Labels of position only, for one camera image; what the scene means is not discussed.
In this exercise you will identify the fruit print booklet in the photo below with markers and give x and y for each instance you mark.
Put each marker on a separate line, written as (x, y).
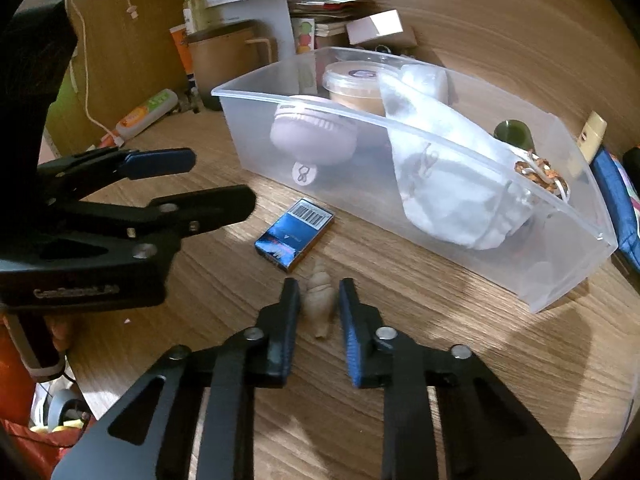
(303, 35)

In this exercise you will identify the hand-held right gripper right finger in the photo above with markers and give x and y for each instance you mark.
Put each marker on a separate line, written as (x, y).
(350, 335)

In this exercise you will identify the clear plastic storage bin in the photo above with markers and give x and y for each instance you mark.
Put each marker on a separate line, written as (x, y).
(260, 125)

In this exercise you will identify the person's left forearm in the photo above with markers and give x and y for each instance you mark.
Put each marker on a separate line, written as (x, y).
(12, 360)

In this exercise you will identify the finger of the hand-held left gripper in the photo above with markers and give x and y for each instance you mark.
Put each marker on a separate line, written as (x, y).
(215, 207)
(160, 162)

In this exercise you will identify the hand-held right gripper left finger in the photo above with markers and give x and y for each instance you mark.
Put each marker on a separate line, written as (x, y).
(287, 332)

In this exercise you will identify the wooden desktop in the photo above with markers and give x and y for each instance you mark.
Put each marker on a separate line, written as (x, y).
(450, 360)

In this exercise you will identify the orange white tube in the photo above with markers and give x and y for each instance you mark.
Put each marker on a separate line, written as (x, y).
(147, 112)

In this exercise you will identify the beige cosmetic tube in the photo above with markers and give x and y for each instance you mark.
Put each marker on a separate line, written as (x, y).
(592, 137)

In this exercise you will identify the white curved stand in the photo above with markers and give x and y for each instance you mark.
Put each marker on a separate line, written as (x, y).
(280, 15)

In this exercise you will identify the green bottle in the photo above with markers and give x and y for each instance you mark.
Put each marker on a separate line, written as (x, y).
(192, 5)

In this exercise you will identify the blue card box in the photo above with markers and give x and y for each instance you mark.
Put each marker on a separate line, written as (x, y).
(290, 240)

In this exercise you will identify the beige seashell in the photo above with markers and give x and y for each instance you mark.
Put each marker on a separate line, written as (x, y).
(317, 300)

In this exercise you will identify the red white marker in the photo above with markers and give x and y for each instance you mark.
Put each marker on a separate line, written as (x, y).
(111, 139)

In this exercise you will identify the blue patchwork pouch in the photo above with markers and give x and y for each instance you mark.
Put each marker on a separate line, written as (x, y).
(617, 200)

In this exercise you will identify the person's left hand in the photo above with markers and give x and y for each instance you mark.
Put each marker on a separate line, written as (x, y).
(61, 335)

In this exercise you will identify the dark green glass jar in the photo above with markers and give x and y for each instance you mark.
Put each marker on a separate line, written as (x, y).
(511, 131)

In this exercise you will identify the beige cup with clear lid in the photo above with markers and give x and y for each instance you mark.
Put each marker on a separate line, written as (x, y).
(355, 90)

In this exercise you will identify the stack of papers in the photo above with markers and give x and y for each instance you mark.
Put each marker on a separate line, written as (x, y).
(340, 10)

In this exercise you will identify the orange cloth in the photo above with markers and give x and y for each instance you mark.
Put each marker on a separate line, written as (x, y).
(30, 452)

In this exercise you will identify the pale pink cardboard box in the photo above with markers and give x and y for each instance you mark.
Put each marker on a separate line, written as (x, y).
(380, 25)

